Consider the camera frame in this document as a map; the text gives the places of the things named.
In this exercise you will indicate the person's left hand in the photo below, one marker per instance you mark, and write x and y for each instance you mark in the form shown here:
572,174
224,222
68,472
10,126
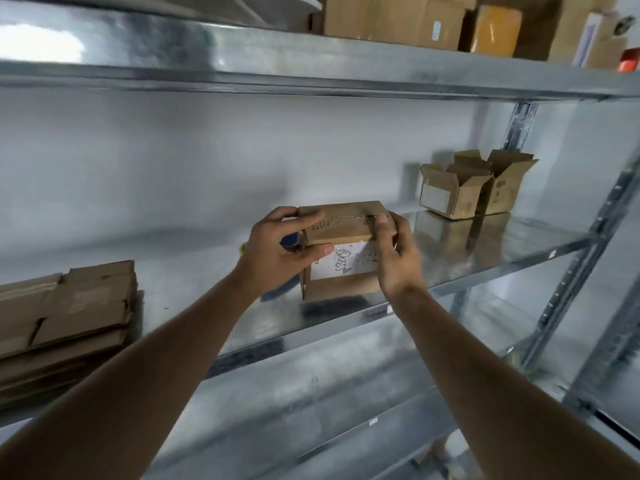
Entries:
267,254

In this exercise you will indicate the person's right hand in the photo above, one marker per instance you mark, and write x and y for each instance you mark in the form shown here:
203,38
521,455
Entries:
400,267

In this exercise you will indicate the person's right thumb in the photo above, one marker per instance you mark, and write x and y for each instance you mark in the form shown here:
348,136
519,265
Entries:
383,234

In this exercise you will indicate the person's left thumb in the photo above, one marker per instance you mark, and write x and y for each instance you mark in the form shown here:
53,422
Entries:
316,254

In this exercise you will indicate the person's left middle finger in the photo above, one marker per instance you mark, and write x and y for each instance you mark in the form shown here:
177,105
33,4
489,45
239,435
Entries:
284,212

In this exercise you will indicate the labelled brown cardboard box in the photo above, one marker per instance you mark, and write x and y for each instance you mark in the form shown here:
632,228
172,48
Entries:
345,229

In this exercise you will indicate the person's right forearm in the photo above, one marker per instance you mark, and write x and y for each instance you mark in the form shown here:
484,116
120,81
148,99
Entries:
500,404

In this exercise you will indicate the person's left forearm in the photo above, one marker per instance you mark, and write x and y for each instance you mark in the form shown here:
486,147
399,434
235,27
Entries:
135,379

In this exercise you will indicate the small blue item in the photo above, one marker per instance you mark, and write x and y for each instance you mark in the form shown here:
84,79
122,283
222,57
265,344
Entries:
290,240

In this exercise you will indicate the open cardboard box white label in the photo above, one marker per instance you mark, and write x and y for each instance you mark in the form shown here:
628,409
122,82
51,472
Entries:
452,194

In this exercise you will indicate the open cardboard box raised flaps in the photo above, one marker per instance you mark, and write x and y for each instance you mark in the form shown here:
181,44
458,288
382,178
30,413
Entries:
505,187

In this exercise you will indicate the galvanised metal shelving rack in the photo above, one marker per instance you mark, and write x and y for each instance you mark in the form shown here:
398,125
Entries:
250,59

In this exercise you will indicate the large closed cardboard box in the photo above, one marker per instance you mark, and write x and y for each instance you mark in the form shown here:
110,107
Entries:
395,19

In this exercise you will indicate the yellow-brown padded parcel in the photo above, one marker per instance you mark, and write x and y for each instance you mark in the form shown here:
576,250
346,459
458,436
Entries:
496,32

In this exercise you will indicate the stack of flattened cardboard boxes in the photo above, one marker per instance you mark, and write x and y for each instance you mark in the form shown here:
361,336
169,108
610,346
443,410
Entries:
70,314

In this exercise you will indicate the cardboard box long white label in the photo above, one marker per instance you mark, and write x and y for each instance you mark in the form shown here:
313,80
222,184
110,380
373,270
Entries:
575,34

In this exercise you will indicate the red object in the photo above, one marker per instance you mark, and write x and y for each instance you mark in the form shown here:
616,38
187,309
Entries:
630,62

